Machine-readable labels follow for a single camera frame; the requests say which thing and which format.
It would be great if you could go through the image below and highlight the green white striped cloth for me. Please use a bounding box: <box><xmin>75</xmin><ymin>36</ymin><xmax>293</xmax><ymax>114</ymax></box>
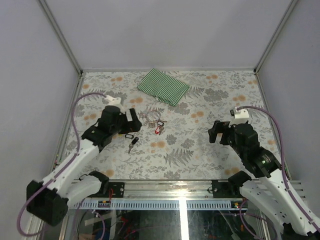
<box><xmin>137</xmin><ymin>68</ymin><xmax>190</xmax><ymax>107</ymax></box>

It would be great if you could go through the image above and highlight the black tag with white label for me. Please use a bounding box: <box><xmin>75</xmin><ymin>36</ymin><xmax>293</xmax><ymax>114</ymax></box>
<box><xmin>125</xmin><ymin>134</ymin><xmax>135</xmax><ymax>139</ymax></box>

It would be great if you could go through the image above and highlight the large silver keyring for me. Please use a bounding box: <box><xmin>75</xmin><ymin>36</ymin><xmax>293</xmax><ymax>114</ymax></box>
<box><xmin>138</xmin><ymin>109</ymin><xmax>161</xmax><ymax>128</ymax></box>

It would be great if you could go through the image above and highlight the silver key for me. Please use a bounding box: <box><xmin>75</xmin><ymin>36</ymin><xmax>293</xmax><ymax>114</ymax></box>
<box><xmin>128</xmin><ymin>144</ymin><xmax>134</xmax><ymax>154</ymax></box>

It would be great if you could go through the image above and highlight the floral patterned table mat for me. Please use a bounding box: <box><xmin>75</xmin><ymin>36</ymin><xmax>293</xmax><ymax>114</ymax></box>
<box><xmin>74</xmin><ymin>70</ymin><xmax>280</xmax><ymax>180</ymax></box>

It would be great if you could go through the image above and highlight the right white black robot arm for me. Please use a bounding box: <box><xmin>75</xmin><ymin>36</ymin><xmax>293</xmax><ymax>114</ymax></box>
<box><xmin>208</xmin><ymin>120</ymin><xmax>320</xmax><ymax>240</ymax></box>

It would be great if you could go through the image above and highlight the aluminium mounting rail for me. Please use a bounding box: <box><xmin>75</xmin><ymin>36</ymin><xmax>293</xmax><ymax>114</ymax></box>
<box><xmin>69</xmin><ymin>178</ymin><xmax>308</xmax><ymax>201</ymax></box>

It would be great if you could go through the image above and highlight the white slotted cable duct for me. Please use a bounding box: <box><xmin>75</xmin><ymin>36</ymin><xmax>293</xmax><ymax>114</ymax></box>
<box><xmin>73</xmin><ymin>199</ymin><xmax>241</xmax><ymax>211</ymax></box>

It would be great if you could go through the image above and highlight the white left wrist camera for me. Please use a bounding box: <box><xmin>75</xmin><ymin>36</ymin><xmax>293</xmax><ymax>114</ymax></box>
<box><xmin>102</xmin><ymin>95</ymin><xmax>125</xmax><ymax>112</ymax></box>

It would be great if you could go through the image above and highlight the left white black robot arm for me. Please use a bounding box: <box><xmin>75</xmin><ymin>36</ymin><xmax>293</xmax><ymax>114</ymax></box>
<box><xmin>26</xmin><ymin>105</ymin><xmax>142</xmax><ymax>227</ymax></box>

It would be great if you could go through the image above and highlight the black tag on keyring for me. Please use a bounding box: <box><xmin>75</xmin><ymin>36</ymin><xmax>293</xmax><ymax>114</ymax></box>
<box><xmin>157</xmin><ymin>120</ymin><xmax>165</xmax><ymax>127</ymax></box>

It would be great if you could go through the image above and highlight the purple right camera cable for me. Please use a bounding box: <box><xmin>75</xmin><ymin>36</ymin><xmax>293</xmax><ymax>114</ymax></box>
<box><xmin>238</xmin><ymin>105</ymin><xmax>320</xmax><ymax>233</ymax></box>

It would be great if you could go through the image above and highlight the glossy black key tag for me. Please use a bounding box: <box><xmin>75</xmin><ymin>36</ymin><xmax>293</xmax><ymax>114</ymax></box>
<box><xmin>131</xmin><ymin>137</ymin><xmax>139</xmax><ymax>145</ymax></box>

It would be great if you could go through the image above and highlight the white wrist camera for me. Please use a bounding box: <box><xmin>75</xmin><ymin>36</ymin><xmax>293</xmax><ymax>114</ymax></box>
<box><xmin>229</xmin><ymin>107</ymin><xmax>250</xmax><ymax>127</ymax></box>
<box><xmin>102</xmin><ymin>95</ymin><xmax>125</xmax><ymax>112</ymax></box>

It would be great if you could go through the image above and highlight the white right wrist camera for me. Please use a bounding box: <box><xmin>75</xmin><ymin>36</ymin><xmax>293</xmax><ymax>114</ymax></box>
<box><xmin>229</xmin><ymin>107</ymin><xmax>250</xmax><ymax>127</ymax></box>

